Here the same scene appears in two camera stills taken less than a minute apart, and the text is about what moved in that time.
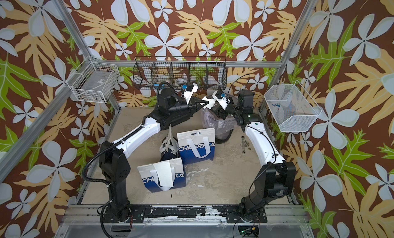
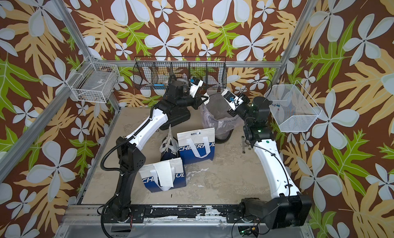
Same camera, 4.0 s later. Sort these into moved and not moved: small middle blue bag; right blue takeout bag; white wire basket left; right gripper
Moved: right gripper
Not moved: small middle blue bag; white wire basket left; right blue takeout bag
